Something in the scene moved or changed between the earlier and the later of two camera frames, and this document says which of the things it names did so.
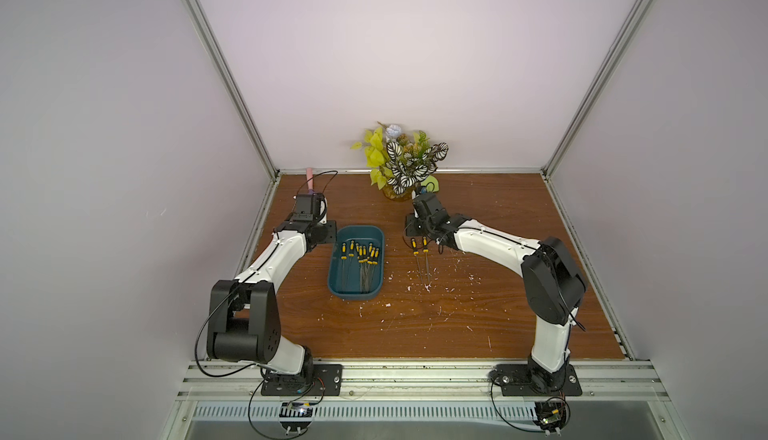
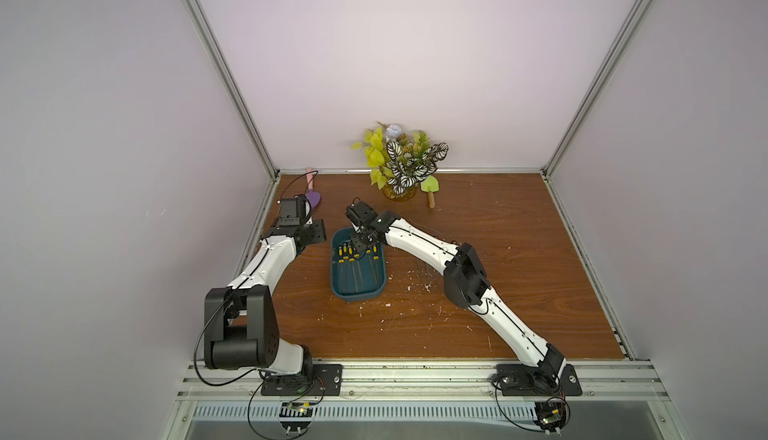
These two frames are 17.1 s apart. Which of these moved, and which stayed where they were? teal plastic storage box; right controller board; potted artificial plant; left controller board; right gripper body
Moved: right gripper body
Stayed: teal plastic storage box; potted artificial plant; right controller board; left controller board
